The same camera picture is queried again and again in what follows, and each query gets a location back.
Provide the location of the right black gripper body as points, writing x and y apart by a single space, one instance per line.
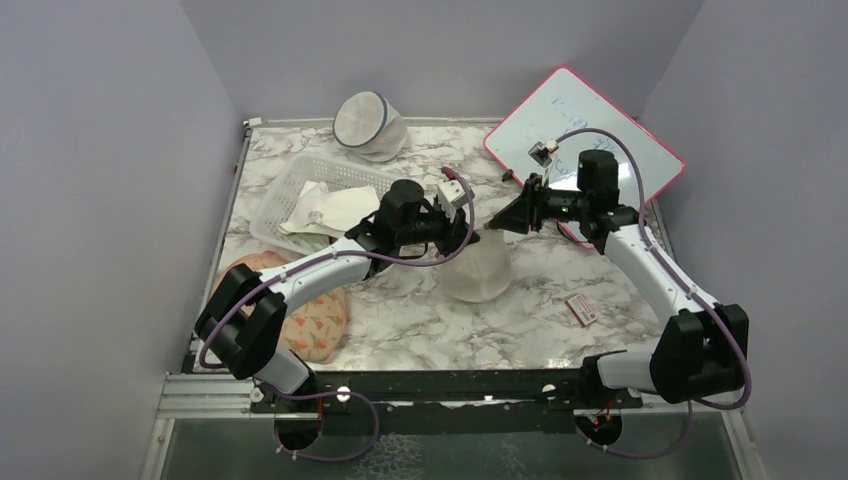
542 203

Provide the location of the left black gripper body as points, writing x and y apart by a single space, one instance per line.
435 227

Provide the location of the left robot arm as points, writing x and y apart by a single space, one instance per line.
241 323

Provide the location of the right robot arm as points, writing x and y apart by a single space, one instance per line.
703 344

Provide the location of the round mesh laundry bag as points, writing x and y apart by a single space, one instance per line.
370 127

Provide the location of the white plastic basket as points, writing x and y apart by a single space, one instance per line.
285 190

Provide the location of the pink framed whiteboard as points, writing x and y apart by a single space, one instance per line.
565 102

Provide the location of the white cloth in basket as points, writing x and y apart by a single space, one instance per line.
320 211

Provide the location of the small red box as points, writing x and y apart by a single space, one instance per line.
581 310

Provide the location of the floral orange cushion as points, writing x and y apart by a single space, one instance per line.
314 330

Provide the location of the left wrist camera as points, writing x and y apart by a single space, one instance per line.
451 197

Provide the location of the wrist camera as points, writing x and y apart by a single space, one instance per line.
544 154
451 197

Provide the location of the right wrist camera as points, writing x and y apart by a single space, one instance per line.
544 154

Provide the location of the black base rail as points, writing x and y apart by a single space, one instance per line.
349 403

